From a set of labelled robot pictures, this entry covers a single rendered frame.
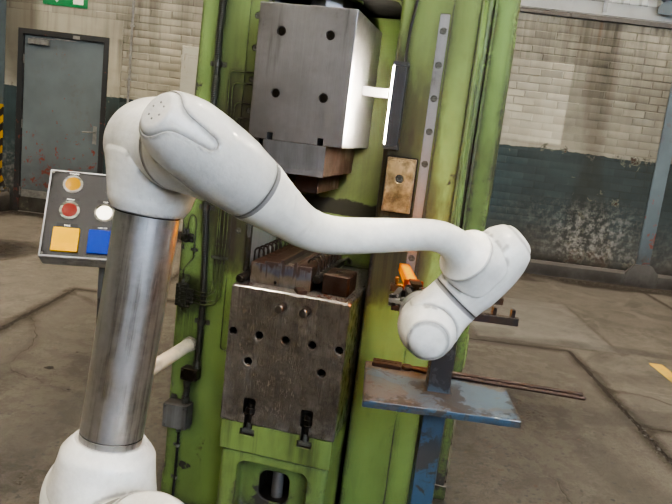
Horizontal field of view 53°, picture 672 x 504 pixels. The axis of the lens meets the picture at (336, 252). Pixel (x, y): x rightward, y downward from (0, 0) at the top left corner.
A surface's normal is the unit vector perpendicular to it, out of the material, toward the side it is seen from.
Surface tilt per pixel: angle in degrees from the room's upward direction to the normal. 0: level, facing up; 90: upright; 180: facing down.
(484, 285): 108
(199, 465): 90
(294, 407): 90
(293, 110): 90
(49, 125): 90
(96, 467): 53
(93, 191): 60
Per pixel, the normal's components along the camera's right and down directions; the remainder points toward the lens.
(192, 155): 0.12, 0.49
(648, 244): -0.04, 0.18
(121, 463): 0.54, -0.46
